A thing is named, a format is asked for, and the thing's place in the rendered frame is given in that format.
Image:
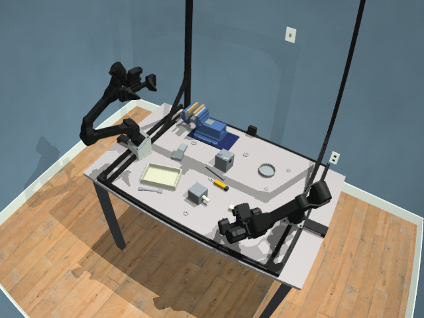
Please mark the dark blue mat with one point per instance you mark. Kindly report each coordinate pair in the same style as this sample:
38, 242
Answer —
226, 143

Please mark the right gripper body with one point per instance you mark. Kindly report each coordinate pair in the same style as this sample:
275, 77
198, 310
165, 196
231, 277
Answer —
135, 86

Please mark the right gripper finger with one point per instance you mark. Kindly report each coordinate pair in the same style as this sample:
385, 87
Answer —
151, 87
130, 95

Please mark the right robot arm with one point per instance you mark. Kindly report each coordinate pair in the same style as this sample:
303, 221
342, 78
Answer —
128, 126

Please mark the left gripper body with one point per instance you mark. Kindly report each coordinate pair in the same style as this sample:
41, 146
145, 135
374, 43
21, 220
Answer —
224, 224

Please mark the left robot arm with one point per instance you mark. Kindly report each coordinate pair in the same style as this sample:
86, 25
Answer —
257, 225

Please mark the beige shallow open tray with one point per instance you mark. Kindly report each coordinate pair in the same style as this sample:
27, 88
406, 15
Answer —
161, 176

